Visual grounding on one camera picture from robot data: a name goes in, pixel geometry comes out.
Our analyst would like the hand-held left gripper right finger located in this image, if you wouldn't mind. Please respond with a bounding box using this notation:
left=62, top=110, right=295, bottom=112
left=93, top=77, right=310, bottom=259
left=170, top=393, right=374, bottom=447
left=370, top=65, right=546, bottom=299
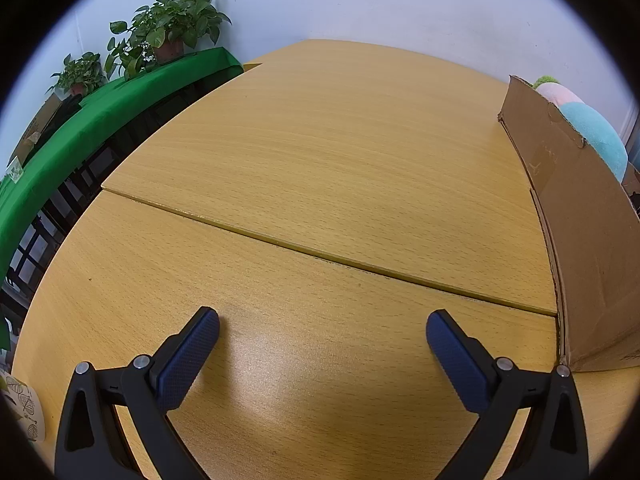
left=426, top=310, right=591, bottom=480

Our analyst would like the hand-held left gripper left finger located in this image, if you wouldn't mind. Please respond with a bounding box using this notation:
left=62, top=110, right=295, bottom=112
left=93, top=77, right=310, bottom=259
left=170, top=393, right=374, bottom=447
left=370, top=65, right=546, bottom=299
left=54, top=306, right=221, bottom=480

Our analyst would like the brown cardboard box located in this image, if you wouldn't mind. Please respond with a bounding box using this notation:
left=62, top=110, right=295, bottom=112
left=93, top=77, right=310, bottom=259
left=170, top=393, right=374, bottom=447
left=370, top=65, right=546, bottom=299
left=497, top=75, right=640, bottom=373

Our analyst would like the green cloth covered shelf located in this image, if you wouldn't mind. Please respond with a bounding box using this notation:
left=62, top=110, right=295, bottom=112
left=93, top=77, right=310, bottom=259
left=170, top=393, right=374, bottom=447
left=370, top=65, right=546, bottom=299
left=0, top=47, right=246, bottom=291

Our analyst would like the pink pig plush toy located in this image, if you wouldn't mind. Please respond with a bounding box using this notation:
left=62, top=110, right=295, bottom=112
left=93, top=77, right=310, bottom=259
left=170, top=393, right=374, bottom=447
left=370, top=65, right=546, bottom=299
left=532, top=76, right=629, bottom=183

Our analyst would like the small cardboard box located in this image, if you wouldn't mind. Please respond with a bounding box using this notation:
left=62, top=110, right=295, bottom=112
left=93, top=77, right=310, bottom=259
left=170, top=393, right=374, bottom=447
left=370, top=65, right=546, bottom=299
left=7, top=92, right=63, bottom=168

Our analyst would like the small potted green plant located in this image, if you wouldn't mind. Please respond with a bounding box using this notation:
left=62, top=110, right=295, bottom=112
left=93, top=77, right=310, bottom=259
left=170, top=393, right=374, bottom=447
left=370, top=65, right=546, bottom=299
left=50, top=52, right=108, bottom=98

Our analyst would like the large potted green plant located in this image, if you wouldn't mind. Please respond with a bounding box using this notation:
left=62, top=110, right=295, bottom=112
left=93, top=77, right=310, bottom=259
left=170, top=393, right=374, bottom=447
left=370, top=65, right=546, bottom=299
left=106, top=0, right=232, bottom=81

